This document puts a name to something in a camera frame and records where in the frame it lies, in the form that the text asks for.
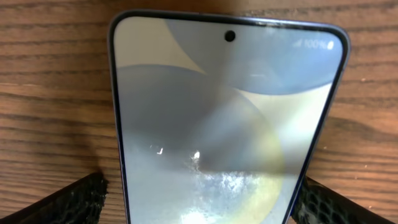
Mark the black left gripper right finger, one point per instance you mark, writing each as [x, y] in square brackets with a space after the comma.
[317, 204]

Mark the blue Galaxy smartphone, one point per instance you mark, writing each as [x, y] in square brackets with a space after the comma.
[217, 117]

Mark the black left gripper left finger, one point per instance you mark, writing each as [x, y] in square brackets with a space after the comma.
[78, 203]

